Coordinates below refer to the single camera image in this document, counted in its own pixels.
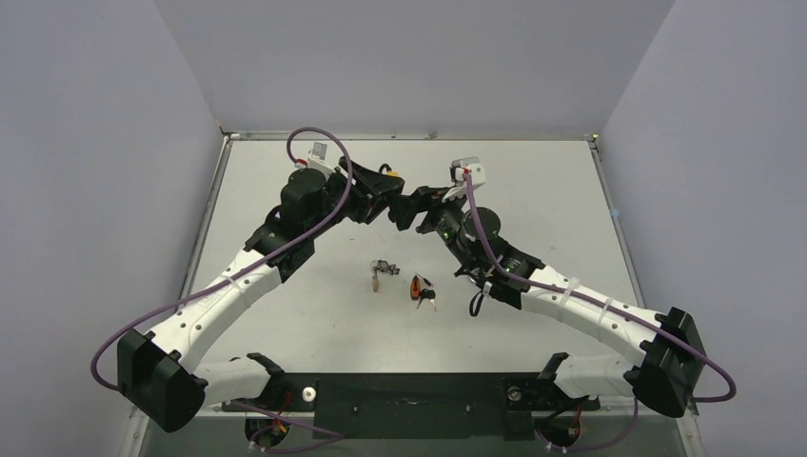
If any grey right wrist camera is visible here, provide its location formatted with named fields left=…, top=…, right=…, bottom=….
left=442, top=156, right=486, bottom=203

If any aluminium table frame rail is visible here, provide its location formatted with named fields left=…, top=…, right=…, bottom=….
left=128, top=370, right=699, bottom=419

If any small brass long-shackle padlock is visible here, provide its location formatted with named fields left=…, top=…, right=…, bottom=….
left=371, top=267, right=380, bottom=293

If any black-headed keys bunch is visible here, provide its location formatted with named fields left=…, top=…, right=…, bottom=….
left=416, top=275, right=437, bottom=311

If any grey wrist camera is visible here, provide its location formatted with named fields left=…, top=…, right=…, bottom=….
left=442, top=156, right=486, bottom=203
left=294, top=142, right=335, bottom=178

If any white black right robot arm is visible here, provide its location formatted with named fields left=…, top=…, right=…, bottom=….
left=389, top=187, right=707, bottom=418

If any yellow black padlock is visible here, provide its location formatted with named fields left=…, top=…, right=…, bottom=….
left=378, top=163, right=400, bottom=178

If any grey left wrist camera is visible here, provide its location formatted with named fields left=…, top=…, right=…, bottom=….
left=294, top=142, right=335, bottom=178

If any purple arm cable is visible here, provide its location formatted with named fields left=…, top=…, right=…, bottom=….
left=463, top=173, right=738, bottom=454
left=89, top=127, right=354, bottom=392

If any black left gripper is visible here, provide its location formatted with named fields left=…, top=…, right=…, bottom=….
left=307, top=159, right=404, bottom=240

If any orange black padlock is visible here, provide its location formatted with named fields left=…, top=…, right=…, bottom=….
left=409, top=274, right=423, bottom=301

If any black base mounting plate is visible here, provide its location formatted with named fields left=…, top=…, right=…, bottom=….
left=242, top=372, right=600, bottom=441

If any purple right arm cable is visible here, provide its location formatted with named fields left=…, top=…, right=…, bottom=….
left=463, top=173, right=738, bottom=454

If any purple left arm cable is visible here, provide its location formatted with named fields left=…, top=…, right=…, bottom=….
left=89, top=127, right=354, bottom=392

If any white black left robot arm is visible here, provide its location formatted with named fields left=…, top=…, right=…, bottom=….
left=117, top=159, right=404, bottom=432

